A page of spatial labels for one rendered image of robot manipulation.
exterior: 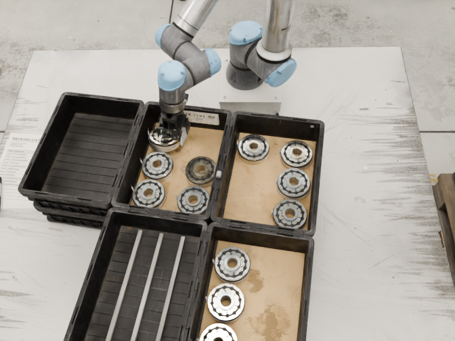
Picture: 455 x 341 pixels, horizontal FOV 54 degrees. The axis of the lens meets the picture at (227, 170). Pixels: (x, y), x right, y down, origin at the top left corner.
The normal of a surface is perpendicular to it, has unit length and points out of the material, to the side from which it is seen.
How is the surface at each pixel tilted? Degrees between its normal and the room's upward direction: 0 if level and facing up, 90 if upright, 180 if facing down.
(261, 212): 0
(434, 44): 0
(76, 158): 0
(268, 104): 90
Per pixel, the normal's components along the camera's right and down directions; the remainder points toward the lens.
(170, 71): 0.09, -0.48
